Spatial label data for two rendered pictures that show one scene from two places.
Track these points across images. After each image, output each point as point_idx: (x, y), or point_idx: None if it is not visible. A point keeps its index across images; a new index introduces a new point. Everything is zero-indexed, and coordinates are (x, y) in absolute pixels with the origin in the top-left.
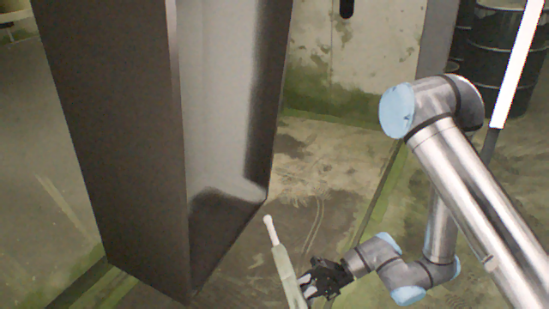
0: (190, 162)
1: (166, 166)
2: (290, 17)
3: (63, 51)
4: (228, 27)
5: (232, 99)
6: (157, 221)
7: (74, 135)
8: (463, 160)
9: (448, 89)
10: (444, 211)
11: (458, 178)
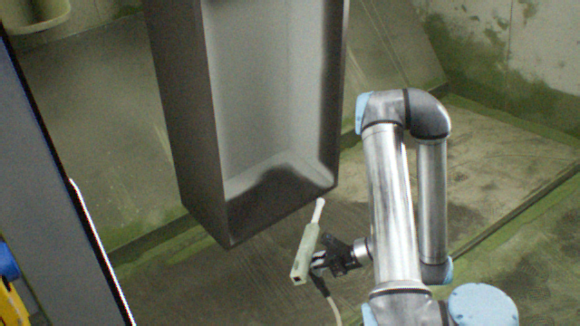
0: (270, 135)
1: (204, 127)
2: (343, 17)
3: (157, 43)
4: (304, 16)
5: (308, 81)
6: (204, 170)
7: (161, 96)
8: (379, 156)
9: (399, 101)
10: (423, 211)
11: (372, 169)
